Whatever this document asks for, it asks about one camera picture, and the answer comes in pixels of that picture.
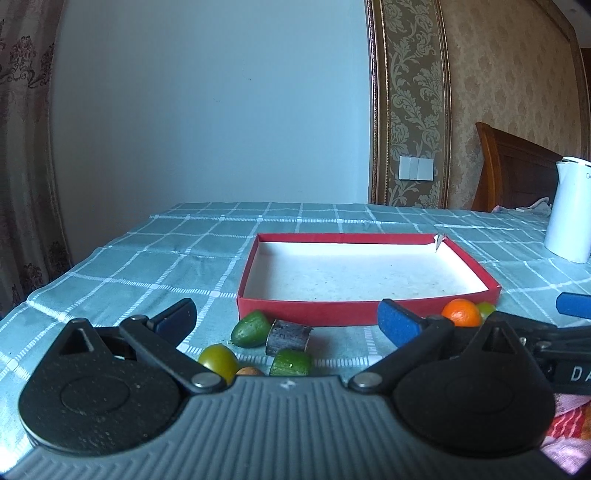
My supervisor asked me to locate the red shallow cardboard box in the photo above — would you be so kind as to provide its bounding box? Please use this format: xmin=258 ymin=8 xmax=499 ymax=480
xmin=236 ymin=233 xmax=502 ymax=327

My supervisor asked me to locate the green cucumber end piece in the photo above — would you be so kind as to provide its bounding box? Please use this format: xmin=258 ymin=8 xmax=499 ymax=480
xmin=230 ymin=310 xmax=271 ymax=348

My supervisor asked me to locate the dark eggplant chunk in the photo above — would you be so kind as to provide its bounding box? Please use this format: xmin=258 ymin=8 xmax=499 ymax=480
xmin=266 ymin=319 xmax=312 ymax=356

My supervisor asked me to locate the white wall switch panel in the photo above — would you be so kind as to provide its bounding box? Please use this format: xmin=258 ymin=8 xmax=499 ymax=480
xmin=398 ymin=156 xmax=435 ymax=182

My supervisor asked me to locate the wooden headboard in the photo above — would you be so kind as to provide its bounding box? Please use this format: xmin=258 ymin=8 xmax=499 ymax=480
xmin=472 ymin=122 xmax=562 ymax=212

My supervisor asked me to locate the gold wallpaper frame moulding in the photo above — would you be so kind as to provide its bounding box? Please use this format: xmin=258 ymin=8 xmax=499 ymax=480
xmin=365 ymin=1 xmax=452 ymax=208

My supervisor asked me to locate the green tomato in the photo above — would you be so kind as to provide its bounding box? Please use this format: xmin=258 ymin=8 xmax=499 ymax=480
xmin=197 ymin=344 xmax=239 ymax=385
xmin=477 ymin=302 xmax=496 ymax=321

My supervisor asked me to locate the pink towel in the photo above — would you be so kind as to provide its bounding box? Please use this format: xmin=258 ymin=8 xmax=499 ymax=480
xmin=541 ymin=394 xmax=590 ymax=474

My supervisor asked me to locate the white electric kettle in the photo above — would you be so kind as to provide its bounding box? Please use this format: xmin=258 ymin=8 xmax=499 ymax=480
xmin=544 ymin=157 xmax=591 ymax=263

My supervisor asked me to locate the teal checked tablecloth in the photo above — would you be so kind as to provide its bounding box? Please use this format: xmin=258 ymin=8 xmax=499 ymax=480
xmin=1 ymin=202 xmax=590 ymax=470

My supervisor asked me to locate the orange mandarin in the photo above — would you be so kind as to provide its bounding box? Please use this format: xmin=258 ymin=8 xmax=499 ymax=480
xmin=441 ymin=298 xmax=482 ymax=327

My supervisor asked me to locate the small brown longan fruit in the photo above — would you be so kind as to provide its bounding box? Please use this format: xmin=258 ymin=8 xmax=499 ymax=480
xmin=236 ymin=366 xmax=264 ymax=376

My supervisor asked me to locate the patterned brown curtain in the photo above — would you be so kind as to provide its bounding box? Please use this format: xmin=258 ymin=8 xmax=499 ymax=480
xmin=1 ymin=1 xmax=71 ymax=315

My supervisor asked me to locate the pink cloth on bed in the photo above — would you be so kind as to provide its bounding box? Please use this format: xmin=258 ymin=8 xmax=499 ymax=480
xmin=492 ymin=197 xmax=552 ymax=217

